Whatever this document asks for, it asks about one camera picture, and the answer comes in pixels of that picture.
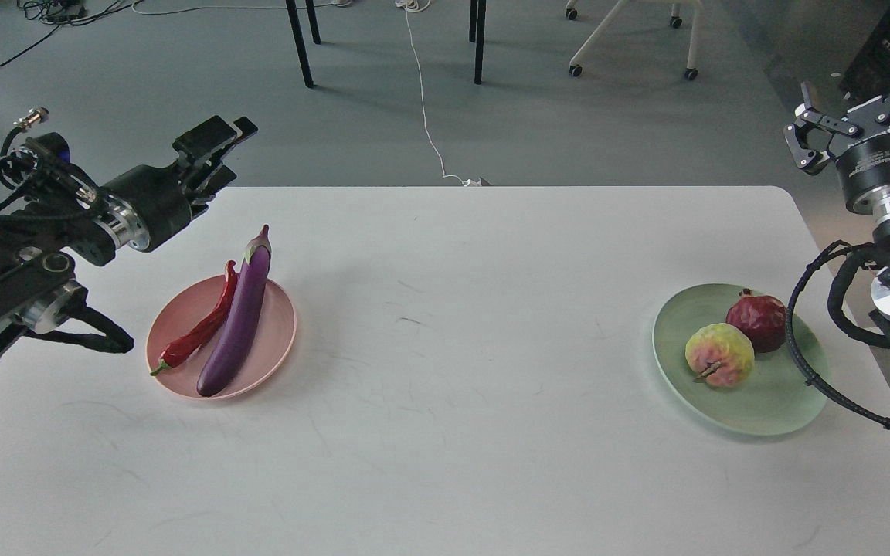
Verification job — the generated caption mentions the red chili pepper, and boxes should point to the red chili pepper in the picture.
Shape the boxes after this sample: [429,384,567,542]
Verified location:
[151,260,238,376]

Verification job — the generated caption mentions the black table legs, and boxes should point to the black table legs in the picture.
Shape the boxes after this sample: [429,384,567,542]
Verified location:
[284,0,487,89]

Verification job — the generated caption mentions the black equipment cabinet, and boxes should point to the black equipment cabinet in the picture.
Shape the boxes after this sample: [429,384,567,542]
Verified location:
[838,4,890,105]

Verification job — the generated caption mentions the yellow pink custard apple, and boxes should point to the yellow pink custard apple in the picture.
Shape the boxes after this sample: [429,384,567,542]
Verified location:
[684,323,756,388]

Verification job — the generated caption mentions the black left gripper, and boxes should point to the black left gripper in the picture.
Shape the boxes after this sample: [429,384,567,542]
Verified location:
[101,115,259,253]

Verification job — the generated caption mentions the purple eggplant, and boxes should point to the purple eggplant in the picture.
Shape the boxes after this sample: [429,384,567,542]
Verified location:
[195,224,272,397]

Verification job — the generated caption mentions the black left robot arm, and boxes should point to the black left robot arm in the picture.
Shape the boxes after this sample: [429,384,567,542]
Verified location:
[0,107,258,360]

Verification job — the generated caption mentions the white floor cable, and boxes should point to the white floor cable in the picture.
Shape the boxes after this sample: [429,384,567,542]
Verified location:
[395,0,483,188]

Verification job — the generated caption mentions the black floor cables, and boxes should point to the black floor cables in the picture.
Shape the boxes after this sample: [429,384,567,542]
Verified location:
[0,0,353,92]

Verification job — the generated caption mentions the light green plate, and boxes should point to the light green plate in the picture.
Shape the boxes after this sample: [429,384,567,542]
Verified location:
[652,283,827,437]

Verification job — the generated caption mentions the dark red pomegranate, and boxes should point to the dark red pomegranate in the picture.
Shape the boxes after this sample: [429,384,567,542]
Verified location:
[726,288,787,353]

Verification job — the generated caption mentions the white wheeled chair base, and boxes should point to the white wheeled chair base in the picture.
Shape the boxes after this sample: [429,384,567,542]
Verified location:
[565,0,703,80]

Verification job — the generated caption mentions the pink plate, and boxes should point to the pink plate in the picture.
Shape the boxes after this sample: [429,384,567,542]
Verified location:
[144,274,297,402]

